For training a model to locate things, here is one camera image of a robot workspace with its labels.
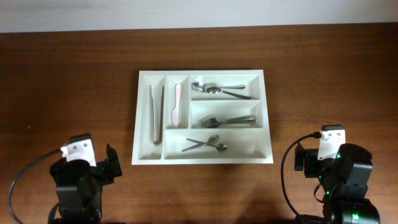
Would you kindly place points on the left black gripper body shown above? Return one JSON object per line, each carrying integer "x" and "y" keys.
{"x": 104, "y": 168}

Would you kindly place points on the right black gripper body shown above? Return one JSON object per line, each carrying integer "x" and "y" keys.
{"x": 306, "y": 160}

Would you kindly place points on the small steel teaspoon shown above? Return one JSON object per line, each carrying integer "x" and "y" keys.
{"x": 218, "y": 147}
{"x": 212, "y": 140}

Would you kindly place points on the white plastic knife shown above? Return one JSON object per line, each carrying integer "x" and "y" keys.
{"x": 175, "y": 111}

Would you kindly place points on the white plastic cutlery tray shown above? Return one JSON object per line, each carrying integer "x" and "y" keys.
{"x": 247, "y": 143}

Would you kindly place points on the steel serrated tongs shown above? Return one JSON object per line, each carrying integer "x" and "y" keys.
{"x": 157, "y": 105}

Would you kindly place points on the steel fork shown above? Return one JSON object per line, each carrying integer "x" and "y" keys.
{"x": 215, "y": 122}
{"x": 251, "y": 116}

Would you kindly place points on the steel spoon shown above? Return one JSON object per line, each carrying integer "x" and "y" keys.
{"x": 214, "y": 90}
{"x": 200, "y": 86}

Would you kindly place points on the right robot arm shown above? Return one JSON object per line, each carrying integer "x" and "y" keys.
{"x": 344, "y": 179}

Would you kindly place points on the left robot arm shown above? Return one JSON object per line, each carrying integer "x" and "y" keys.
{"x": 77, "y": 207}

